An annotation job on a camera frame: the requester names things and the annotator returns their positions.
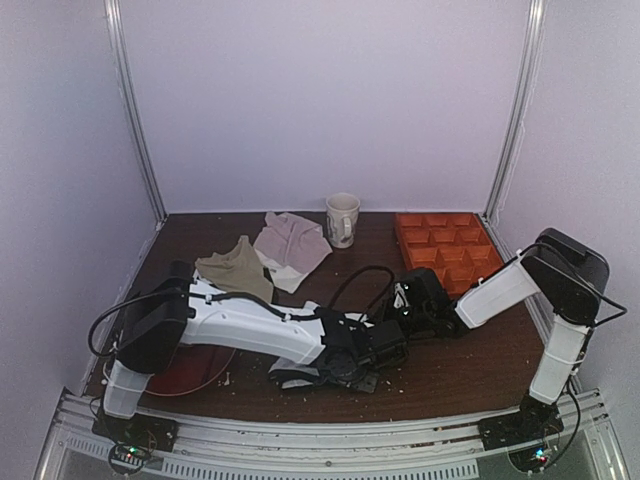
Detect white black boxer briefs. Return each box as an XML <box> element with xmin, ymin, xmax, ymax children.
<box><xmin>268</xmin><ymin>306</ymin><xmax>371</xmax><ymax>390</ymax></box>

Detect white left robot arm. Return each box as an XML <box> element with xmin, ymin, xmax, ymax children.
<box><xmin>102</xmin><ymin>261</ymin><xmax>408</xmax><ymax>420</ymax></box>

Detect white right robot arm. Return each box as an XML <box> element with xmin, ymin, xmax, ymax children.
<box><xmin>383</xmin><ymin>228</ymin><xmax>610</xmax><ymax>405</ymax></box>

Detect pink white underwear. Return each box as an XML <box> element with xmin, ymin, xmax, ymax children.
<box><xmin>253</xmin><ymin>212</ymin><xmax>332</xmax><ymax>294</ymax></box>

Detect olive green underwear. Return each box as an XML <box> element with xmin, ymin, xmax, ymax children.
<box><xmin>195</xmin><ymin>235</ymin><xmax>274</xmax><ymax>302</ymax></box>

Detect orange compartment tray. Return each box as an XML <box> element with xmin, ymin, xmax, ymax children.
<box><xmin>394</xmin><ymin>213</ymin><xmax>503</xmax><ymax>297</ymax></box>

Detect white ceramic mug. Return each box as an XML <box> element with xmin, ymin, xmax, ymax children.
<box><xmin>326</xmin><ymin>193</ymin><xmax>360</xmax><ymax>249</ymax></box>

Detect round red tray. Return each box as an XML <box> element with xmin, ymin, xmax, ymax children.
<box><xmin>146</xmin><ymin>345</ymin><xmax>236</xmax><ymax>397</ymax></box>

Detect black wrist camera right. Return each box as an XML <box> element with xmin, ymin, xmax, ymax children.
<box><xmin>392</xmin><ymin>267</ymin><xmax>450</xmax><ymax>311</ymax></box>

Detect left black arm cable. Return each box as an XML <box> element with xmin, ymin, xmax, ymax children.
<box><xmin>327</xmin><ymin>266</ymin><xmax>396</xmax><ymax>321</ymax></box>

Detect aluminium front rail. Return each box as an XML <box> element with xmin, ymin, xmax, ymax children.
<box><xmin>37</xmin><ymin>389</ymin><xmax>629</xmax><ymax>480</ymax></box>

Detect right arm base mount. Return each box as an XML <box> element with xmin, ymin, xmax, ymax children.
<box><xmin>478</xmin><ymin>395</ymin><xmax>564</xmax><ymax>451</ymax></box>

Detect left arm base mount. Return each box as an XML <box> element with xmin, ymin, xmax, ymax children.
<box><xmin>89</xmin><ymin>397</ymin><xmax>178</xmax><ymax>452</ymax></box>

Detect right aluminium frame post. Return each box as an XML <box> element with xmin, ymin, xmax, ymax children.
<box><xmin>483</xmin><ymin>0</ymin><xmax>547</xmax><ymax>225</ymax></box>

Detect aluminium frame post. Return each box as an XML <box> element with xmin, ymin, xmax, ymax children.
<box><xmin>103</xmin><ymin>0</ymin><xmax>168</xmax><ymax>229</ymax></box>
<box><xmin>483</xmin><ymin>0</ymin><xmax>547</xmax><ymax>225</ymax></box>

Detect left aluminium frame post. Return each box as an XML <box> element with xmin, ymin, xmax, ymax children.
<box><xmin>103</xmin><ymin>0</ymin><xmax>168</xmax><ymax>229</ymax></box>

